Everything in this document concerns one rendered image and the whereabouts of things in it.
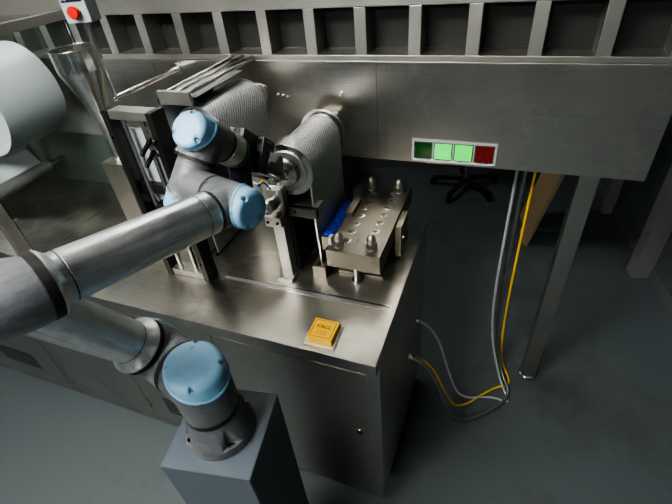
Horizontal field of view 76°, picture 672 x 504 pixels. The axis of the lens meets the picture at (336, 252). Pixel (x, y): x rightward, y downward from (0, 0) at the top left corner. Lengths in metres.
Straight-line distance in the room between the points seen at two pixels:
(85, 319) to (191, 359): 0.20
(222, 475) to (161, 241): 0.53
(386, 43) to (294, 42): 0.30
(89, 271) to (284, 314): 0.69
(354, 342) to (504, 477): 1.05
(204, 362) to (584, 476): 1.61
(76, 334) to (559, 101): 1.21
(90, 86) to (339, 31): 0.77
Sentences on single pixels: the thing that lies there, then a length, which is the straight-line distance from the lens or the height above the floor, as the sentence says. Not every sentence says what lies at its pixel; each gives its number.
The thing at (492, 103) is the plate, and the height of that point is 1.33.
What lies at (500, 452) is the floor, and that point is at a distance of 2.05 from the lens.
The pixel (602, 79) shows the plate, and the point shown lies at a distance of 1.31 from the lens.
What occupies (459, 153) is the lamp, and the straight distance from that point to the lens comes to 1.37.
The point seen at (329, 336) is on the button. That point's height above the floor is 0.92.
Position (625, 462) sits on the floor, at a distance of 2.19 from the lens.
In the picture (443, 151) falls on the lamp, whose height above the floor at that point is 1.19.
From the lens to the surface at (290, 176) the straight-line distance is 1.15.
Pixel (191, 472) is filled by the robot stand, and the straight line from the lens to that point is 1.04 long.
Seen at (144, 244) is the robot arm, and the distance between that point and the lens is 0.68.
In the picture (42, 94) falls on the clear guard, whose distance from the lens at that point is 1.86.
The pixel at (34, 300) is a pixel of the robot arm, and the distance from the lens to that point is 0.63.
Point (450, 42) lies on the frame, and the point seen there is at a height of 1.47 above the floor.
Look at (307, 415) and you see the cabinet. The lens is 1.48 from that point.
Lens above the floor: 1.77
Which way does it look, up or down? 38 degrees down
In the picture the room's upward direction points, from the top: 6 degrees counter-clockwise
